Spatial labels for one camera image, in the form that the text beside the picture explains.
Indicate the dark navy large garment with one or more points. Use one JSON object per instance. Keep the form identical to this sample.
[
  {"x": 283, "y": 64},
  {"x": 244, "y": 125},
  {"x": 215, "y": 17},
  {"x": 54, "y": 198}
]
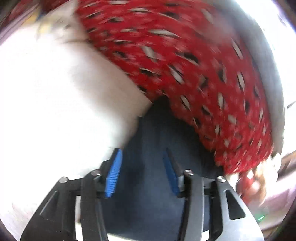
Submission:
[{"x": 143, "y": 206}]

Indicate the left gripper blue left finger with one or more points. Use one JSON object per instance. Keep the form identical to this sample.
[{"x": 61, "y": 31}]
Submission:
[{"x": 110, "y": 170}]

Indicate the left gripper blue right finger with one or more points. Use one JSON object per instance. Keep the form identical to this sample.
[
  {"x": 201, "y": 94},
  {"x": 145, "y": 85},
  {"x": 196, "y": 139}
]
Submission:
[{"x": 174, "y": 173}]

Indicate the grey pillow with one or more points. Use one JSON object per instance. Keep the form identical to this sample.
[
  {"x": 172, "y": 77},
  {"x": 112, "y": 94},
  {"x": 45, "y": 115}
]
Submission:
[{"x": 262, "y": 55}]

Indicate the red penguin print blanket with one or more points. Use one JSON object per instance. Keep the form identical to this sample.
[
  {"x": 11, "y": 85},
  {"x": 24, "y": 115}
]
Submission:
[{"x": 187, "y": 51}]

